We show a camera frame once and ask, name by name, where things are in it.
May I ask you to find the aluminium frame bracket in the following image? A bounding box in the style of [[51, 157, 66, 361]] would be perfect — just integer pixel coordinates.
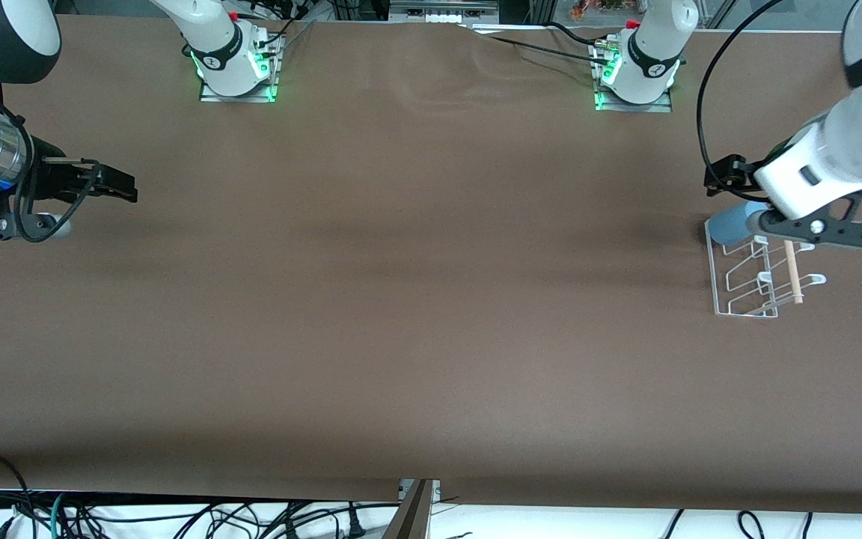
[[399, 479, 441, 504]]

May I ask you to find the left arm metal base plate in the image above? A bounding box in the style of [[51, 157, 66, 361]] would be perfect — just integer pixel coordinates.
[[593, 41, 673, 113]]

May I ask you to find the wooden rack handle rod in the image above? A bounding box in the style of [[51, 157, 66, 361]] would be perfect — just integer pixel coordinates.
[[783, 240, 805, 305]]

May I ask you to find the teal cable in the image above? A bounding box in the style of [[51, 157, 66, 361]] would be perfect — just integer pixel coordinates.
[[48, 492, 70, 539]]

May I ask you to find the brown table cover sheet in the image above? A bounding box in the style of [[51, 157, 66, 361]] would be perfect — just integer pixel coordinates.
[[0, 16, 862, 516]]

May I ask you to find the blue plastic cup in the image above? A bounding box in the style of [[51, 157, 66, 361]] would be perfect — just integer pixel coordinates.
[[709, 199, 774, 245]]

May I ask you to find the white wire cup rack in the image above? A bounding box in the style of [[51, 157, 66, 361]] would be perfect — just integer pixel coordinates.
[[706, 217, 827, 319]]

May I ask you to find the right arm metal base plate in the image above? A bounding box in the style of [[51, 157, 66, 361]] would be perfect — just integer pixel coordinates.
[[199, 30, 280, 104]]

